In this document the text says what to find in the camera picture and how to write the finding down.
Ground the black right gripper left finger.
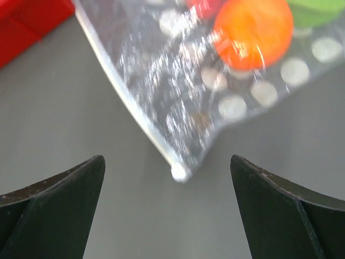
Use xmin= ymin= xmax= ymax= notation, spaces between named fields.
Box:
xmin=1 ymin=155 xmax=105 ymax=258

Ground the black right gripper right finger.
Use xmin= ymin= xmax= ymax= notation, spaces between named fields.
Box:
xmin=230 ymin=155 xmax=344 ymax=258

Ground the orange fake fruit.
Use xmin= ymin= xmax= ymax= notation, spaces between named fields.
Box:
xmin=213 ymin=1 xmax=293 ymax=70

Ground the clear polka dot zip bag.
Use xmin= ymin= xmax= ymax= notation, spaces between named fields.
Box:
xmin=74 ymin=1 xmax=344 ymax=182

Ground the green fake fruit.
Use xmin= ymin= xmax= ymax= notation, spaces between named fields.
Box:
xmin=287 ymin=0 xmax=344 ymax=28

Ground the red peach fake fruit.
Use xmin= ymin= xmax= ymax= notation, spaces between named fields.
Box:
xmin=186 ymin=0 xmax=225 ymax=19

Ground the red plastic tray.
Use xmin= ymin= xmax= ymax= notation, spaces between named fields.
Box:
xmin=1 ymin=0 xmax=75 ymax=67

